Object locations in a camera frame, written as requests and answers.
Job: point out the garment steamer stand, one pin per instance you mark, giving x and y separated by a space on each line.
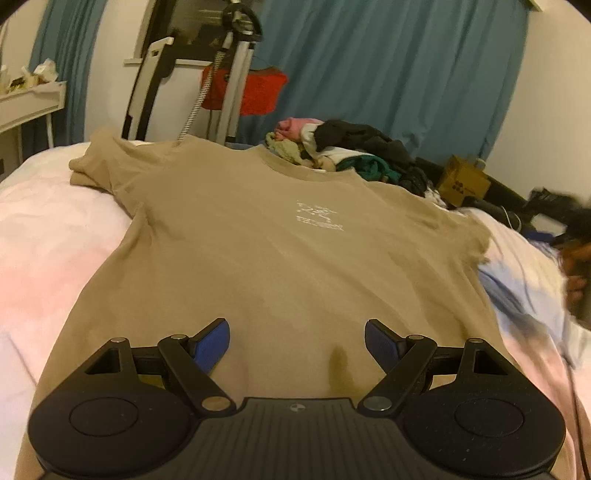
235 69

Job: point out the cardboard box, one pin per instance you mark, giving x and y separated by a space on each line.
464 182

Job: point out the dark window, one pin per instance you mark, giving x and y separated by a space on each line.
184 27

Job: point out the wide blue curtain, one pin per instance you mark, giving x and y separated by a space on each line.
392 69

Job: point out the pastel tie-dye blanket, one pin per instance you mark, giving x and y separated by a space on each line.
55 240

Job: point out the person's right hand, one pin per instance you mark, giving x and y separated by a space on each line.
579 277

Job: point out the pile of mixed clothes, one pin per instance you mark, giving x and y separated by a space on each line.
351 152

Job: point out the tissue box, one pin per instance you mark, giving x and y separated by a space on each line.
45 71

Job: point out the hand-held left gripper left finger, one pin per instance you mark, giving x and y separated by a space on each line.
210 341

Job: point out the black sofa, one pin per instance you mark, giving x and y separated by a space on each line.
508 196

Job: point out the red garment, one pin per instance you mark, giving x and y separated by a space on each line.
258 92

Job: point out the narrow blue curtain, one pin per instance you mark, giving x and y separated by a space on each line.
64 60

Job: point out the white vanity desk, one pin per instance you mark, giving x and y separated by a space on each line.
27 104

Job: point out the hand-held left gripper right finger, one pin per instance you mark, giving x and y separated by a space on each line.
383 344

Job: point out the khaki t-shirt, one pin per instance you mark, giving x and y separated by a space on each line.
258 258

